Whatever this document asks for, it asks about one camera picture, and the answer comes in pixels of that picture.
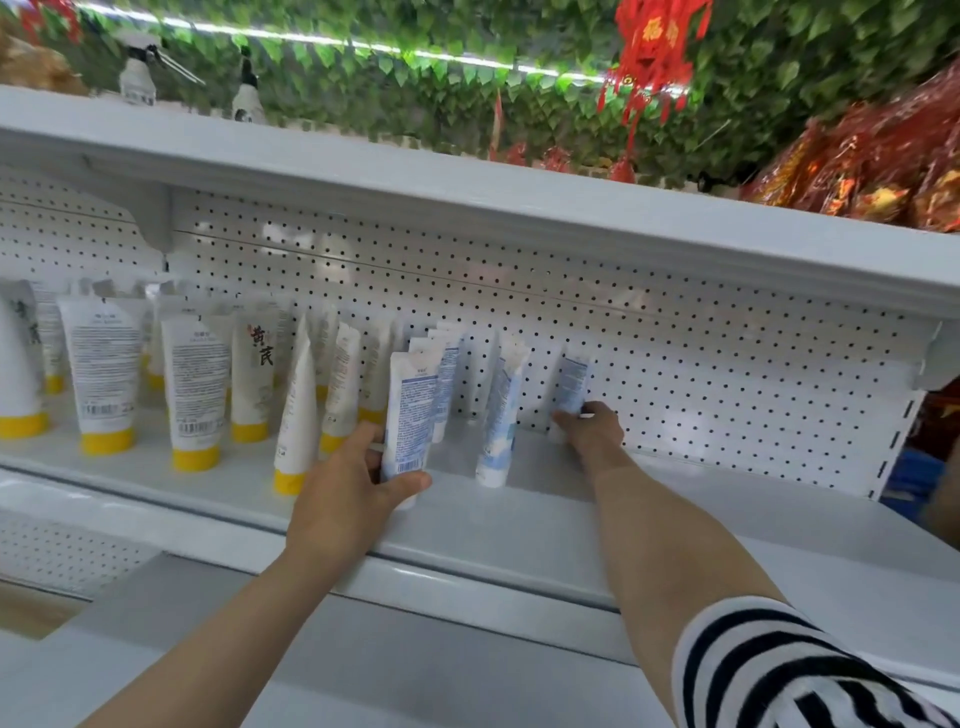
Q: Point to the person's right hand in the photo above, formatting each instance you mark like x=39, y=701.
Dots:
x=598, y=439

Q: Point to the person's left hand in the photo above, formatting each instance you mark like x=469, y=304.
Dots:
x=337, y=510

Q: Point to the person's left thumb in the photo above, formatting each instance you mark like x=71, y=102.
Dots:
x=397, y=489

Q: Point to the person's right thumb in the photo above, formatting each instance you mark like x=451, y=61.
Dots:
x=568, y=422

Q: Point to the white blue cream tube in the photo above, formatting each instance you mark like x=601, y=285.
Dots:
x=448, y=375
x=499, y=420
x=571, y=384
x=409, y=412

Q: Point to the person's left forearm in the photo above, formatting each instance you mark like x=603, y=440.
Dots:
x=225, y=637

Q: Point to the person's right forearm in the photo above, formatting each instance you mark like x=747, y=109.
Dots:
x=667, y=555

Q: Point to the white metal shelf board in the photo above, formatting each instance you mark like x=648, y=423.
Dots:
x=525, y=525
x=480, y=195

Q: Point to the white perforated back panel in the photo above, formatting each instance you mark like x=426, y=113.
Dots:
x=60, y=551
x=675, y=360

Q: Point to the row of yellow-capped white tubes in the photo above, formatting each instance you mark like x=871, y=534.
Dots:
x=191, y=382

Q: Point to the black white striped sleeve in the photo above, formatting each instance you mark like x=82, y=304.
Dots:
x=787, y=675

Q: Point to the blue plastic crate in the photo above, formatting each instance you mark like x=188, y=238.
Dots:
x=913, y=480

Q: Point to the red hanging lantern ornament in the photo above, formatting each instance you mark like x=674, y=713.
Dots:
x=654, y=52

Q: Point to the pile of red gold packets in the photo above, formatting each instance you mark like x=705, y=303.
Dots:
x=870, y=165

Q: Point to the white spray bottle black nozzle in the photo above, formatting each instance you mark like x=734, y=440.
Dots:
x=247, y=97

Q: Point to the white light strip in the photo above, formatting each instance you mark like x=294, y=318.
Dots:
x=337, y=41

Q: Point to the brown dried goods bag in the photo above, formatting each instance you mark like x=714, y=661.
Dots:
x=34, y=64

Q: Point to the white shelf bracket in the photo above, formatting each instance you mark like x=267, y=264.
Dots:
x=911, y=397

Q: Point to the green artificial ivy wall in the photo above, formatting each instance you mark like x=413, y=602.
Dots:
x=450, y=97

